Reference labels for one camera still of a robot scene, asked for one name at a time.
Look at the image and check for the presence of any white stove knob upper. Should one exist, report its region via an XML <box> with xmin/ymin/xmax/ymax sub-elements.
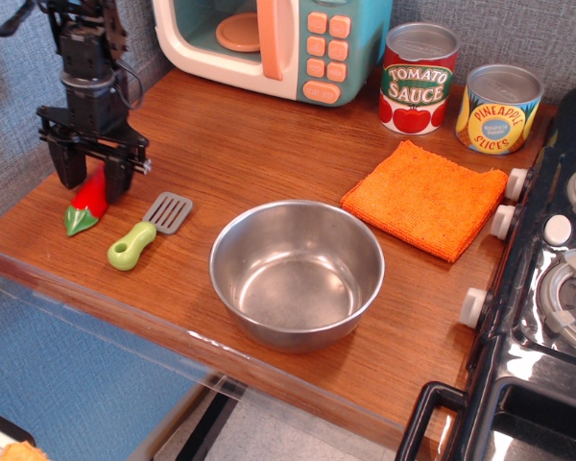
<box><xmin>505</xmin><ymin>168</ymin><xmax>529</xmax><ymax>202</ymax></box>

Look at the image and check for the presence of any white stove knob middle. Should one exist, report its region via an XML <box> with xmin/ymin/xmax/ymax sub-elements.
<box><xmin>491</xmin><ymin>205</ymin><xmax>516</xmax><ymax>240</ymax></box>

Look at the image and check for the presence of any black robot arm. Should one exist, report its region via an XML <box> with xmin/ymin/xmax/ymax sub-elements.
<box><xmin>0</xmin><ymin>1</ymin><xmax>151</xmax><ymax>205</ymax></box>

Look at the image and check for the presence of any black toy stove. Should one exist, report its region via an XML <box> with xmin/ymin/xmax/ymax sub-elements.
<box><xmin>396</xmin><ymin>88</ymin><xmax>576</xmax><ymax>460</ymax></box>

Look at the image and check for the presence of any orange folded cloth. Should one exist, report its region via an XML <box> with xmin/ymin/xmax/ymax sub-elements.
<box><xmin>340</xmin><ymin>140</ymin><xmax>508</xmax><ymax>263</ymax></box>

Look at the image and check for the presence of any toy microwave oven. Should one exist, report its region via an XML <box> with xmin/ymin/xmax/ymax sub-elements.
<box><xmin>153</xmin><ymin>0</ymin><xmax>393</xmax><ymax>107</ymax></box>

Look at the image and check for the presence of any clear acrylic barrier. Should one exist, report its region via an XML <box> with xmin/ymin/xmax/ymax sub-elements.
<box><xmin>0</xmin><ymin>254</ymin><xmax>401</xmax><ymax>460</ymax></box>

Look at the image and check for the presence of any red toy chili pepper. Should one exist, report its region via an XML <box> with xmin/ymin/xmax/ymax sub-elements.
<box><xmin>63</xmin><ymin>167</ymin><xmax>108</xmax><ymax>236</ymax></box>

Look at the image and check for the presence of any pineapple slices can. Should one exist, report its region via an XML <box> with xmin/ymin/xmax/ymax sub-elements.
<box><xmin>455</xmin><ymin>63</ymin><xmax>544</xmax><ymax>156</ymax></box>

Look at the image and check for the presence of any green handled grey toy spatula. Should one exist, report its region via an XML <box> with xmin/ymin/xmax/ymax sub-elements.
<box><xmin>107</xmin><ymin>192</ymin><xmax>193</xmax><ymax>271</ymax></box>

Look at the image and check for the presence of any silver metal pot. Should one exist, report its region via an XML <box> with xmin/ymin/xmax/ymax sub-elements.
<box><xmin>209</xmin><ymin>200</ymin><xmax>385</xmax><ymax>353</ymax></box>

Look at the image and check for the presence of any tomato sauce can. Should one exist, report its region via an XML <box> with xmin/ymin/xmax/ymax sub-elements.
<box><xmin>378</xmin><ymin>22</ymin><xmax>459</xmax><ymax>135</ymax></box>

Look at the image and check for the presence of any white stove knob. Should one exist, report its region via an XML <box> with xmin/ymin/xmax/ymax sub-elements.
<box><xmin>459</xmin><ymin>287</ymin><xmax>488</xmax><ymax>329</ymax></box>
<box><xmin>505</xmin><ymin>168</ymin><xmax>529</xmax><ymax>202</ymax></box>
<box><xmin>491</xmin><ymin>205</ymin><xmax>516</xmax><ymax>240</ymax></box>

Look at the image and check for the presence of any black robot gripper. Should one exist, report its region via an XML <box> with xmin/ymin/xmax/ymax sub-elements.
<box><xmin>36</xmin><ymin>71</ymin><xmax>151</xmax><ymax>205</ymax></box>

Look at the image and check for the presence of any orange fuzzy object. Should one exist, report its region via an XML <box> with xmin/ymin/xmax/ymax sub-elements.
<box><xmin>0</xmin><ymin>441</ymin><xmax>49</xmax><ymax>461</ymax></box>

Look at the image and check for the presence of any white stove knob lower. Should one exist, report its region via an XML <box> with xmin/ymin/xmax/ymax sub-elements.
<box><xmin>459</xmin><ymin>287</ymin><xmax>488</xmax><ymax>329</ymax></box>

